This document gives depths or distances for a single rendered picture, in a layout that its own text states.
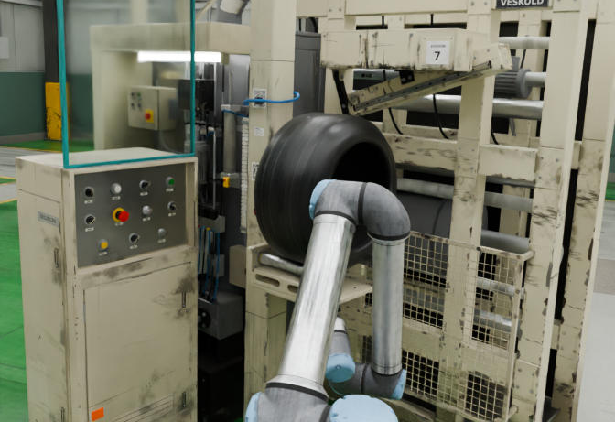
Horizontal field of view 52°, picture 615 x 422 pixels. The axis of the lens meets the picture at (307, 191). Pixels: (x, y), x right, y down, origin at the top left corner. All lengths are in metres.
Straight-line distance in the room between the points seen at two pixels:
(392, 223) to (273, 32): 1.04
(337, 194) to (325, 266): 0.21
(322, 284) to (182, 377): 1.32
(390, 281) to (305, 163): 0.56
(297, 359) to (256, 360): 1.23
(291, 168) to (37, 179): 0.92
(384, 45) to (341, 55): 0.20
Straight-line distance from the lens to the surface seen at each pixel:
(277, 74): 2.44
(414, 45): 2.35
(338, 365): 1.84
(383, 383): 1.93
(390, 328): 1.82
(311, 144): 2.13
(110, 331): 2.47
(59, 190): 2.31
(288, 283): 2.33
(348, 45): 2.51
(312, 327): 1.53
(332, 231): 1.62
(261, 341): 2.67
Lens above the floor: 1.62
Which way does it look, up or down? 11 degrees down
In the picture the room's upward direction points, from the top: 2 degrees clockwise
